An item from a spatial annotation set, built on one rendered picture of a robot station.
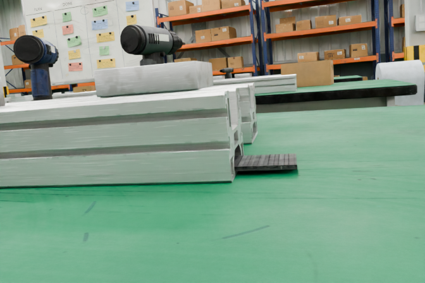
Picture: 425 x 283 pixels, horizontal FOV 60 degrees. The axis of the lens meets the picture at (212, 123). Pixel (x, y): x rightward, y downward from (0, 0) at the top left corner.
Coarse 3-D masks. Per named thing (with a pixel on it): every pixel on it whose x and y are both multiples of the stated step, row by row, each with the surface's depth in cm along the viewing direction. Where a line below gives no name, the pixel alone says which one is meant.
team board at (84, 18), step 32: (32, 0) 378; (64, 0) 366; (96, 0) 354; (128, 0) 344; (32, 32) 383; (64, 32) 371; (96, 32) 359; (64, 64) 377; (96, 64) 365; (128, 64) 353
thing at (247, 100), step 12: (240, 84) 59; (252, 84) 58; (96, 96) 64; (108, 96) 56; (120, 96) 55; (240, 96) 53; (252, 96) 59; (240, 108) 52; (252, 108) 59; (252, 120) 55; (252, 132) 54
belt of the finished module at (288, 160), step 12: (240, 156) 41; (252, 156) 40; (264, 156) 40; (276, 156) 39; (288, 156) 39; (240, 168) 36; (252, 168) 36; (264, 168) 36; (276, 168) 35; (288, 168) 35
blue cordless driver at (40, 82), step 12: (24, 36) 74; (24, 48) 74; (36, 48) 74; (48, 48) 78; (24, 60) 74; (36, 60) 75; (48, 60) 80; (36, 72) 78; (48, 72) 81; (36, 84) 77; (48, 84) 80; (36, 96) 78; (48, 96) 80
